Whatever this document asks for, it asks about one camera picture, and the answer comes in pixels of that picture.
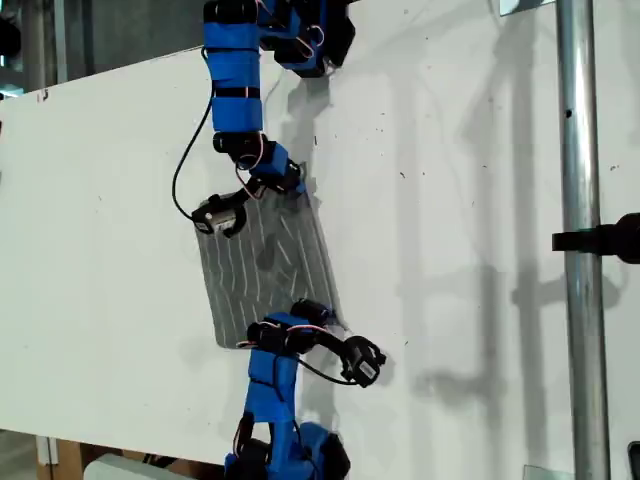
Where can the grey striped towel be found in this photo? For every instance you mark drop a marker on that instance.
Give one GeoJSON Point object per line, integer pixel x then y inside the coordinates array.
{"type": "Point", "coordinates": [250, 280]}

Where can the small dark table clip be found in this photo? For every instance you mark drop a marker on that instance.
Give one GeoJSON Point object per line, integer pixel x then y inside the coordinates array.
{"type": "Point", "coordinates": [42, 95]}

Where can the grey metal upright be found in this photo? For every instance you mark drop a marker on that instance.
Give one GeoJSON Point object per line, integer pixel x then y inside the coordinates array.
{"type": "Point", "coordinates": [60, 40]}

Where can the wooden table leg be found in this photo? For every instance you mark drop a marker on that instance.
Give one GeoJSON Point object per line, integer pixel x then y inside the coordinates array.
{"type": "Point", "coordinates": [67, 460]}

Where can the black clamp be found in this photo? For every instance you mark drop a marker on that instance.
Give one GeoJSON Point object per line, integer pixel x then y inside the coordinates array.
{"type": "Point", "coordinates": [600, 240]}

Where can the dark round object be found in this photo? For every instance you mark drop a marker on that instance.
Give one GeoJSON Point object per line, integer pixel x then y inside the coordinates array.
{"type": "Point", "coordinates": [9, 36]}

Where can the dark flat object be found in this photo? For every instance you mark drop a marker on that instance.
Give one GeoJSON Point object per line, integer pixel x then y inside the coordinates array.
{"type": "Point", "coordinates": [635, 462]}

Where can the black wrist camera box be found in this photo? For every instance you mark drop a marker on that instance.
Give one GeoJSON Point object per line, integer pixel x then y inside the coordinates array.
{"type": "Point", "coordinates": [217, 217]}
{"type": "Point", "coordinates": [362, 362]}

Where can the white bracket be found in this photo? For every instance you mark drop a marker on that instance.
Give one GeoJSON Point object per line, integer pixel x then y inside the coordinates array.
{"type": "Point", "coordinates": [46, 450]}

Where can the steel post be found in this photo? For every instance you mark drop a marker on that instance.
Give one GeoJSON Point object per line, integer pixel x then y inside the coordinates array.
{"type": "Point", "coordinates": [580, 150]}

